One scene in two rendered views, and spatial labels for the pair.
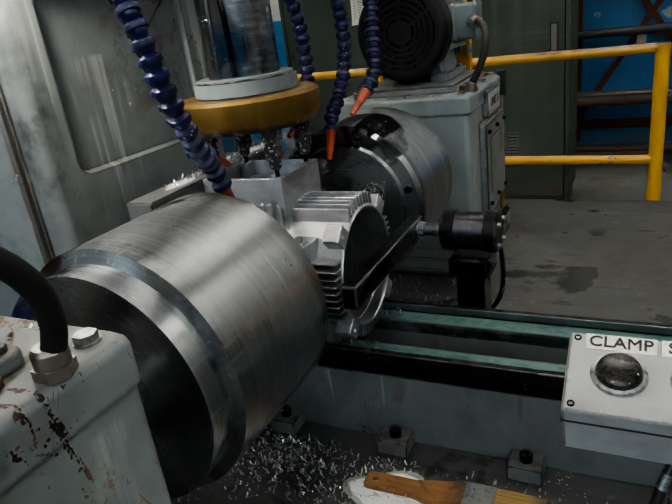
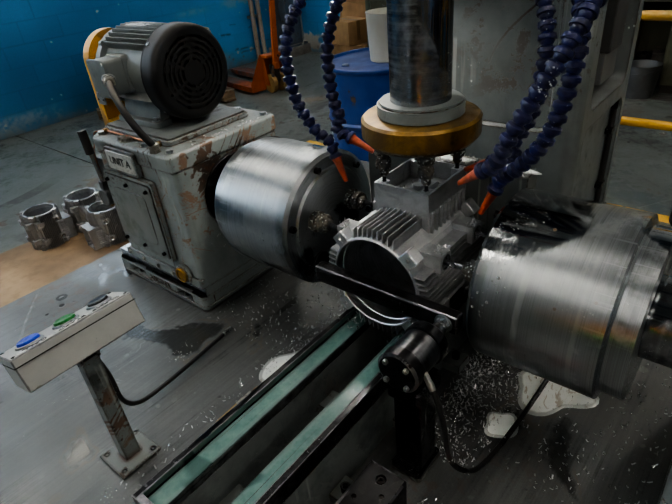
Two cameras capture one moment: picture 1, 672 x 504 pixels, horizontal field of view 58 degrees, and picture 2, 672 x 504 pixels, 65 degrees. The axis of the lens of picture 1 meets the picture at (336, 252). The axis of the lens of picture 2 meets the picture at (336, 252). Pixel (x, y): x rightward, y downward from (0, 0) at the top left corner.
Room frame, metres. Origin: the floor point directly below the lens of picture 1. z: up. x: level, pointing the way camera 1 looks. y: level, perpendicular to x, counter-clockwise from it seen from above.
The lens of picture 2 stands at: (0.84, -0.70, 1.49)
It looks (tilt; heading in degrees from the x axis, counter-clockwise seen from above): 32 degrees down; 104
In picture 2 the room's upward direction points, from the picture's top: 6 degrees counter-clockwise
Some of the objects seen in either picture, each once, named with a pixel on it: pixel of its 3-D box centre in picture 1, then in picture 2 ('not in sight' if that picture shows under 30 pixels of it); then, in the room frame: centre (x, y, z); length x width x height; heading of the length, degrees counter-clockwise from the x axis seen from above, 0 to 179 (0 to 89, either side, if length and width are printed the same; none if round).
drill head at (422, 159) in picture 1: (375, 183); (589, 296); (1.03, -0.08, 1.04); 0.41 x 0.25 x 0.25; 152
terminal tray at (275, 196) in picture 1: (265, 194); (421, 194); (0.79, 0.08, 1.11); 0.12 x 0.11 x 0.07; 62
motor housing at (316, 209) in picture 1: (301, 260); (408, 254); (0.78, 0.05, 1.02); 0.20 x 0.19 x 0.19; 62
